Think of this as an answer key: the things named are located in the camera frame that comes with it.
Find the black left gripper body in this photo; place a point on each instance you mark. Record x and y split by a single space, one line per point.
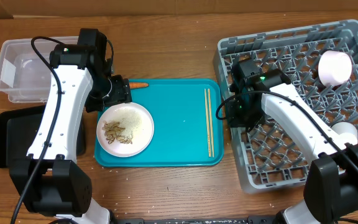
109 91

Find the rice and meat leftovers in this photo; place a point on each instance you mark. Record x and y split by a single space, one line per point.
123 127

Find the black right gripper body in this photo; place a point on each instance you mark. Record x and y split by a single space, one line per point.
245 114

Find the left wooden chopstick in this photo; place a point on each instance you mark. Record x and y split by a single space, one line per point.
207 123

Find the teal serving tray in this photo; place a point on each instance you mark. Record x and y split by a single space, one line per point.
178 109

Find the black bin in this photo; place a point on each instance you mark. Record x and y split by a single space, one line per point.
18 129

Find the grey dishwasher rack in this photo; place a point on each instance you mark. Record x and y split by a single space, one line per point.
266 158

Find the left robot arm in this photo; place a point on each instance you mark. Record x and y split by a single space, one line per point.
48 179

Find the clear plastic bin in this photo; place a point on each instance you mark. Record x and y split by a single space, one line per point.
23 76

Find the small white cup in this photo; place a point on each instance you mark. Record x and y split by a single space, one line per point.
347 132

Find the wooden chopstick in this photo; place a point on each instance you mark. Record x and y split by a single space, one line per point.
207 123
211 122

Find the right wooden chopstick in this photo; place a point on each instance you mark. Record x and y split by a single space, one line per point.
211 122

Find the pink plate with food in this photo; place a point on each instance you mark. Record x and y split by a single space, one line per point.
142 138

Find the orange carrot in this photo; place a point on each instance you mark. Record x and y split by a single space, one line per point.
136 85

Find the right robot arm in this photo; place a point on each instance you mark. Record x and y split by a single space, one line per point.
331 189

